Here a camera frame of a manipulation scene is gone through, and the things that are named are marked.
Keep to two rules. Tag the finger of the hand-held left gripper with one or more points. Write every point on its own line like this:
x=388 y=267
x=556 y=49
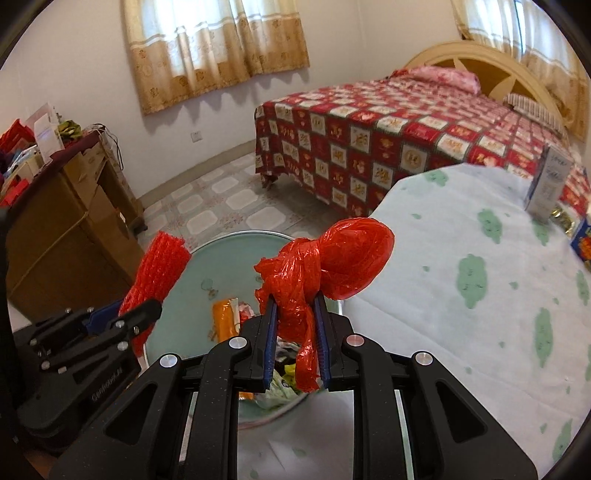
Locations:
x=104 y=318
x=115 y=337

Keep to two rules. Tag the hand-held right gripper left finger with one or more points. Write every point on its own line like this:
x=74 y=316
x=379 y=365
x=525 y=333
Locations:
x=270 y=350

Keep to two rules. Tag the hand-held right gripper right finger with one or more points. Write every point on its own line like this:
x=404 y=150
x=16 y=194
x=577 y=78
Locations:
x=324 y=346

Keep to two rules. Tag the yellow white plastic bag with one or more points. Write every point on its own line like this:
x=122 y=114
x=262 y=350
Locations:
x=277 y=394

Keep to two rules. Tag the orange packet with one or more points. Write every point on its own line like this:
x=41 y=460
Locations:
x=226 y=321

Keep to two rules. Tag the red bubble wrap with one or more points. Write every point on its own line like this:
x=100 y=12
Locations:
x=157 y=272

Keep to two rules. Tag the red plastic bag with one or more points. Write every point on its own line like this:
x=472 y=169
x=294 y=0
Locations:
x=351 y=258

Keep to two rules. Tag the teal printed bin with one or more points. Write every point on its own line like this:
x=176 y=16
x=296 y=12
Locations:
x=203 y=267

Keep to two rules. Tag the brown wooden cabinet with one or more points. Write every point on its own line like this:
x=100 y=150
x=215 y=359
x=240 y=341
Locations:
x=55 y=230

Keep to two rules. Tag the white green printed tablecloth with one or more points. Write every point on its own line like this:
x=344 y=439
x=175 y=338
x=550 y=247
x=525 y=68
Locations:
x=438 y=300

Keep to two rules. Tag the red flat box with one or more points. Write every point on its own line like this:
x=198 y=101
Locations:
x=14 y=191

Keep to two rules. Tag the maroon cloth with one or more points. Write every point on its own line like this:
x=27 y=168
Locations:
x=78 y=145

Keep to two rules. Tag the green cloth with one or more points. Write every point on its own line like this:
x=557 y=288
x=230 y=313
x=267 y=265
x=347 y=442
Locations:
x=70 y=131

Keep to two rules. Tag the red gift bag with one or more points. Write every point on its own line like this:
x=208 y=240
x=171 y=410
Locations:
x=16 y=136

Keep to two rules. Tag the bed with red patterned cover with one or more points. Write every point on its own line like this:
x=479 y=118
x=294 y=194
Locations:
x=369 y=138

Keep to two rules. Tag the gold foil packet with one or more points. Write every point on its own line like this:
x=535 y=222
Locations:
x=567 y=218

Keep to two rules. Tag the tall white box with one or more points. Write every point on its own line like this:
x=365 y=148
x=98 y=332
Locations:
x=549 y=184

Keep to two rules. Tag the blue yellow box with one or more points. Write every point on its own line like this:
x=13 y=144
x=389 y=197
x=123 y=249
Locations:
x=582 y=244

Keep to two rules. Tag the beige patterned curtain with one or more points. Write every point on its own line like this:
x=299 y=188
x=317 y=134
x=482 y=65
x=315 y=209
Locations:
x=207 y=55
x=545 y=46

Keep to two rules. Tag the pink pillow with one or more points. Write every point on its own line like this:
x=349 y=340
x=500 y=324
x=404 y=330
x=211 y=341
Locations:
x=443 y=78

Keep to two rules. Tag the striped pillow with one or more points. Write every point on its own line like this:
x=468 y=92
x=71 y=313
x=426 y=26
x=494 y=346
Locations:
x=535 y=110

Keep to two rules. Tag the cream wooden headboard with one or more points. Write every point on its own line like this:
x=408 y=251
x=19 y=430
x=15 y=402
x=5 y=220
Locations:
x=485 y=60

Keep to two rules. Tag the white wall socket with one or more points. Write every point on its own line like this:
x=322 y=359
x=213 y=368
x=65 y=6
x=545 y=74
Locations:
x=196 y=135

